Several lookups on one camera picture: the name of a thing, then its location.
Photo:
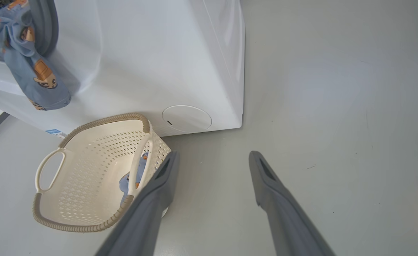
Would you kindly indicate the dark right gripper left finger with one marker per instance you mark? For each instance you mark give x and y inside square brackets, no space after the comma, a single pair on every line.
[141,220]

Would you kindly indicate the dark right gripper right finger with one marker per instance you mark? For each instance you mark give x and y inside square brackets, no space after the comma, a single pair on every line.
[287,220]

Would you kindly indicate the blue bear print garment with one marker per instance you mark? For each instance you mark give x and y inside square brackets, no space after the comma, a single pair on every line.
[125,185]

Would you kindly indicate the blue and cream print garment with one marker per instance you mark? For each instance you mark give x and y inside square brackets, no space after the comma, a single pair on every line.
[35,81]

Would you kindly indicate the white front-load washing machine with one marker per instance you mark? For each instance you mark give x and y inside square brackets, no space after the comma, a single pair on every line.
[141,53]

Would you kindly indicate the cream perforated laundry basket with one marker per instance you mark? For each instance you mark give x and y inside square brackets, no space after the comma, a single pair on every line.
[88,201]

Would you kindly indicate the round white filter cover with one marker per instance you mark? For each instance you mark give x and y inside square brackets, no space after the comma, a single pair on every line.
[187,119]

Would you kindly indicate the blue energy label sticker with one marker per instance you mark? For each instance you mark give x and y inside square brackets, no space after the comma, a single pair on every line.
[57,133]

